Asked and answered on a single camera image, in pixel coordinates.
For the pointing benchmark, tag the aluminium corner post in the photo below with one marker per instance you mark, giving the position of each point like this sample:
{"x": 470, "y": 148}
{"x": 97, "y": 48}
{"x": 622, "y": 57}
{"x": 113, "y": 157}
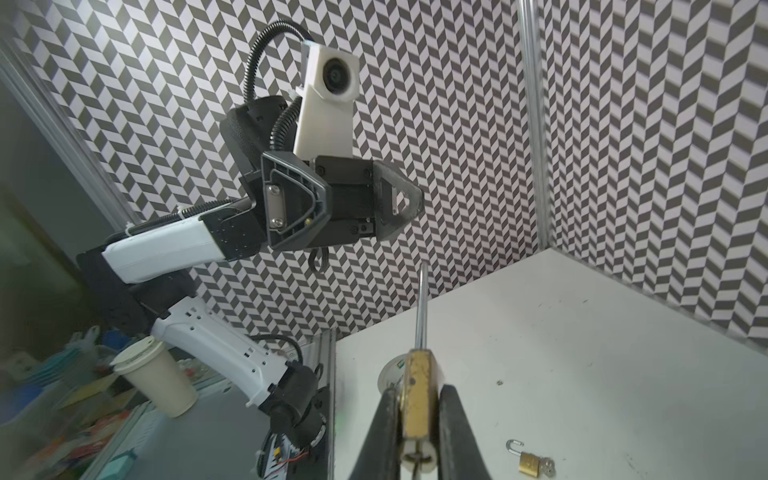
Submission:
{"x": 533, "y": 74}
{"x": 57, "y": 129}

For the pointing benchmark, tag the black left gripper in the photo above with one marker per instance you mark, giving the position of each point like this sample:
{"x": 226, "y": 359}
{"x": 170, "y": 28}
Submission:
{"x": 343, "y": 199}

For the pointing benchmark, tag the paper coffee cup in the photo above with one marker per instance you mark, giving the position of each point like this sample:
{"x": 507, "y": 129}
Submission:
{"x": 149, "y": 367}

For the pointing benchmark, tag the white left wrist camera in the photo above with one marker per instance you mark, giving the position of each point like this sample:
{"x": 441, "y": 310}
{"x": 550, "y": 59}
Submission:
{"x": 330, "y": 87}

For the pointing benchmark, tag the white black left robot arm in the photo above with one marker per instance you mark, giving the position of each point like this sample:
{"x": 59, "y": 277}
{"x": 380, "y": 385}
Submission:
{"x": 151, "y": 278}

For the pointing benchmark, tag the aluminium left corner post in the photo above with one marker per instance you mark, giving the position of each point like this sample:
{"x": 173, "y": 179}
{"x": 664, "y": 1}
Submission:
{"x": 57, "y": 129}

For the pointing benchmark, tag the large brass padlock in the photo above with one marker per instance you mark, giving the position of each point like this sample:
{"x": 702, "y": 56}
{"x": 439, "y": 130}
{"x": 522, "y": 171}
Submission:
{"x": 419, "y": 398}

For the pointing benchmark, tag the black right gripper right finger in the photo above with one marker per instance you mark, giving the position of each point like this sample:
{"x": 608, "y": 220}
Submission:
{"x": 459, "y": 454}

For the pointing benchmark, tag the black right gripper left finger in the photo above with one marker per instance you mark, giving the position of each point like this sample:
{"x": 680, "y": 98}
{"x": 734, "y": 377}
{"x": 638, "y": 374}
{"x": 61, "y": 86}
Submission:
{"x": 379, "y": 457}

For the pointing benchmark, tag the clear tape roll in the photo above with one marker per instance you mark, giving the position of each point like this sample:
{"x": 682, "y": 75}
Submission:
{"x": 392, "y": 374}

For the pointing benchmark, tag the aluminium right corner post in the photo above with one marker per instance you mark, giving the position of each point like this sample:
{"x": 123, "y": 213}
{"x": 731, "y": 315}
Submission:
{"x": 533, "y": 74}

